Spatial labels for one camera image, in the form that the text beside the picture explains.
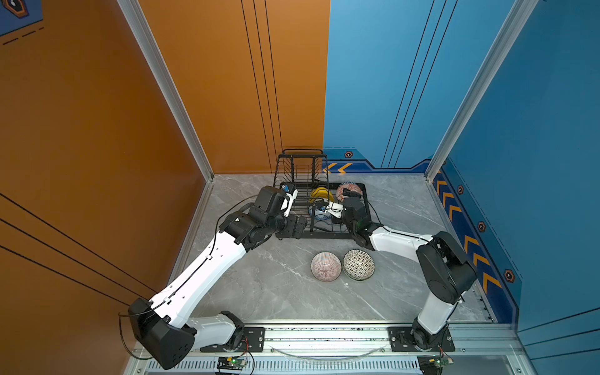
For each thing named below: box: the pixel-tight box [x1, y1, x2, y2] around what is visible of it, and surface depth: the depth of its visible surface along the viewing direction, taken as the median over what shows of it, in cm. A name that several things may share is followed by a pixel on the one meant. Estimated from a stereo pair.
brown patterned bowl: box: [342, 249, 376, 282], surface depth 88 cm
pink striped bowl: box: [310, 251, 343, 283], surface depth 88 cm
